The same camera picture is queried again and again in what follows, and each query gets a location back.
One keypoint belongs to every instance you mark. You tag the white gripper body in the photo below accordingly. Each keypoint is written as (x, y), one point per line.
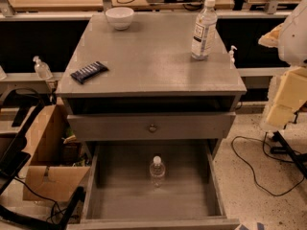
(295, 37)

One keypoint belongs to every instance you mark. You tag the brown cardboard box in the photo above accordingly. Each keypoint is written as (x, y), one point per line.
(49, 173)

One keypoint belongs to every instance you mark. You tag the grey open middle drawer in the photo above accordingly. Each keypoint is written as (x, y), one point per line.
(120, 194)

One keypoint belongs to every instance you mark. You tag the small clear water bottle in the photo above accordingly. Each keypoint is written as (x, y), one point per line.
(157, 171)

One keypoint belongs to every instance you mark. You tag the grey wooden drawer cabinet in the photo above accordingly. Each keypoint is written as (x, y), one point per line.
(151, 71)

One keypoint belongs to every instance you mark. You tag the white ceramic bowl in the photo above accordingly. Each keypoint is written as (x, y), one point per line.
(119, 18)

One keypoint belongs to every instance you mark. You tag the grey upper drawer with knob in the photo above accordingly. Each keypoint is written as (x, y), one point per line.
(151, 127)

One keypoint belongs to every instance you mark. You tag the small white pump bottle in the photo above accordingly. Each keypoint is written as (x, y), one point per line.
(231, 53)

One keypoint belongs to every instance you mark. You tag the dark blue snack bar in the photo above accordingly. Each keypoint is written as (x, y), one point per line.
(89, 71)

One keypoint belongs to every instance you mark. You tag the tall labelled water bottle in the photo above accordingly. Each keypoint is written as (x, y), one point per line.
(204, 31)

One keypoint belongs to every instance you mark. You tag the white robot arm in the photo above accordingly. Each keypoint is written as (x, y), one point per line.
(290, 37)

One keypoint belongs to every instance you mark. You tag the black chair frame left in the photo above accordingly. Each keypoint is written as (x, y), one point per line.
(13, 159)

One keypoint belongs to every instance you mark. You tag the clear pump sanitizer bottle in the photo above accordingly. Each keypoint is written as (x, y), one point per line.
(42, 69)

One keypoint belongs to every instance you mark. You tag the black stand leg right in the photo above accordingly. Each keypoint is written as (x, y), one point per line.
(300, 160)

